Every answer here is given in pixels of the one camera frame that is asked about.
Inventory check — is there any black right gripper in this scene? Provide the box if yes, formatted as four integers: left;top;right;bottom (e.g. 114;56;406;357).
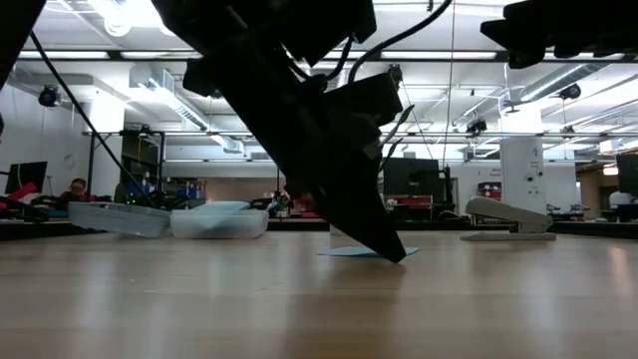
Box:
480;0;638;70

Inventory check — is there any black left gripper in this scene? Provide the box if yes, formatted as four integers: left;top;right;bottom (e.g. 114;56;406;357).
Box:
181;47;408;264

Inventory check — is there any clear plastic storage box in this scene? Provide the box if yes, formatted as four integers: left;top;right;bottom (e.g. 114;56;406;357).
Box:
169;208;270;239

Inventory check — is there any black computer monitor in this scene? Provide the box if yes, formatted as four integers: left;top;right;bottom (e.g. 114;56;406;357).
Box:
3;160;49;195
615;153;638;195
383;157;441;196

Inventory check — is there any white pillar with outlets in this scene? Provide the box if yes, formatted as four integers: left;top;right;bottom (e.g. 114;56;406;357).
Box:
498;136;548;215

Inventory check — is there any grey stapler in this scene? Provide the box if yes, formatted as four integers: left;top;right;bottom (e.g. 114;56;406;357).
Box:
459;195;557;243

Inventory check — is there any black shelf rack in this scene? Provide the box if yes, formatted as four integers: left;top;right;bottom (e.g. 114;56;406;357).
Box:
118;130;166;213

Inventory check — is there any black overhead beam with lights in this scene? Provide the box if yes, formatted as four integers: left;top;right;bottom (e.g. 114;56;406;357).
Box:
14;48;638;63

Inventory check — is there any red background tool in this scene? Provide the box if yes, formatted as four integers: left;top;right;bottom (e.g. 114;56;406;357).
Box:
0;181;39;210

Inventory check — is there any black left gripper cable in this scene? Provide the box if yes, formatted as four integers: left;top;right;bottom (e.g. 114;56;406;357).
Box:
346;0;454;84

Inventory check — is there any black aluminium table frame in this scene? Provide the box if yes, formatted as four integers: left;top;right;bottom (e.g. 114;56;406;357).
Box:
0;217;638;241

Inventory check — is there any black background gantry frame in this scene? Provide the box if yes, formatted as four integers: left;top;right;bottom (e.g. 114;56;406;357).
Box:
82;129;638;210

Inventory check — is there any thin black cable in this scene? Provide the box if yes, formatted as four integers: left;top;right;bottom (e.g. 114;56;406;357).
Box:
28;31;158;210

